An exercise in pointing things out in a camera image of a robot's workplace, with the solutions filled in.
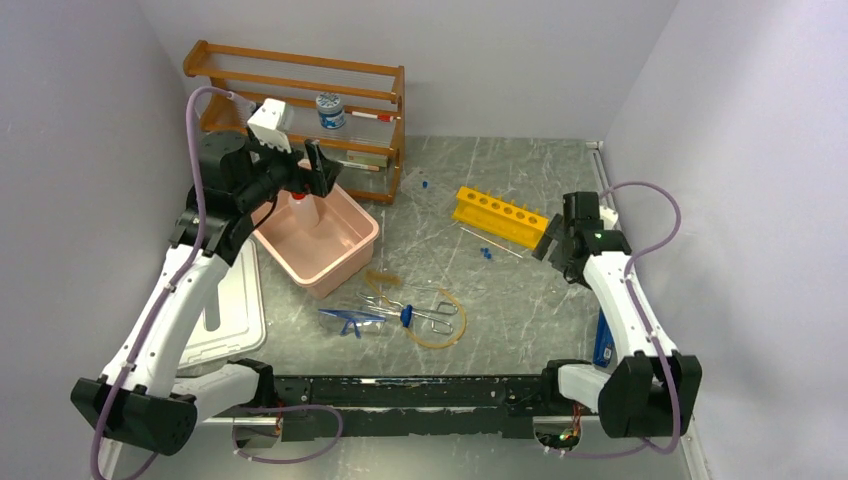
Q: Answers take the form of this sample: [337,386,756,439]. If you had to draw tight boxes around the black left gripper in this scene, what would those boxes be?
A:
[236,131,343,212]

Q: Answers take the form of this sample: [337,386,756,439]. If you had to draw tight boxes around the red cap squeeze bottle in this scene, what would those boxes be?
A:
[288,192,320,230]

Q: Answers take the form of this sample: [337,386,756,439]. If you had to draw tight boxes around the metal crucible tongs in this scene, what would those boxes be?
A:
[357,292,459,336]

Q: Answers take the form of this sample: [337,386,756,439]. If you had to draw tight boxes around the blue handled brush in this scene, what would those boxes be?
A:
[365,305,413,328]

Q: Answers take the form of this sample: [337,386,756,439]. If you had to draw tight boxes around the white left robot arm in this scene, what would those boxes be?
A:
[70,129,342,456]

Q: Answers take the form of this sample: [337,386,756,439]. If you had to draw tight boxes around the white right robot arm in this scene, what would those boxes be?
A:
[534,191,703,440]

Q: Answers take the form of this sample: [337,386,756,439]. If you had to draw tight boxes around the yellow test tube rack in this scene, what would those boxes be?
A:
[452,186,549,249]

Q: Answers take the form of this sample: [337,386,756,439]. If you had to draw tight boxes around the blue white jar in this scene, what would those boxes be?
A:
[315,92,346,130]

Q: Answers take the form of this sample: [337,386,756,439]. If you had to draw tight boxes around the green small box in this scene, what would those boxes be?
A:
[346,150,389,168]

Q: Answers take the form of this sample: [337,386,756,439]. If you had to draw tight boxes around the orange white marker pen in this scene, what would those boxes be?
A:
[339,161,381,172]

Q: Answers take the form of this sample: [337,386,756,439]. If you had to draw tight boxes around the wooden shelf rack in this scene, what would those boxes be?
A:
[182,40,406,205]

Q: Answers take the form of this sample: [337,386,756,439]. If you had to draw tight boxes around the red white marker pen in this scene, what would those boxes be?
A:
[350,111,396,123]

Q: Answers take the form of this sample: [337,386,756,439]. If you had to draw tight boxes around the pink plastic tub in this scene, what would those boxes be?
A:
[252,183,380,299]

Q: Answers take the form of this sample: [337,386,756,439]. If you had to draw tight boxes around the clear acrylic tube rack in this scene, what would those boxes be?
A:
[400,167,455,213]

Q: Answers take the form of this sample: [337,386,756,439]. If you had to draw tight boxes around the amber rubber tubing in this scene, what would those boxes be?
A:
[363,269,468,350]

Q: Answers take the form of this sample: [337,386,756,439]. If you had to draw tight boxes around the blue safety glasses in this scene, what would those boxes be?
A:
[318,309,386,339]

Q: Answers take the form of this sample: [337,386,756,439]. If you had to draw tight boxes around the white tub lid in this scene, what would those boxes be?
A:
[178,239,267,369]

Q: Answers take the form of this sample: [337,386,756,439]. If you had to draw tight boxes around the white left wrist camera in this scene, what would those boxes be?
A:
[247,98,294,153]

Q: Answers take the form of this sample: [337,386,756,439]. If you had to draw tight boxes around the blue tool by wall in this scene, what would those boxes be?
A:
[592,309,614,368]

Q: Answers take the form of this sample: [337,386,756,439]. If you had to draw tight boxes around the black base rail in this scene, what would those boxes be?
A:
[210,357,604,444]

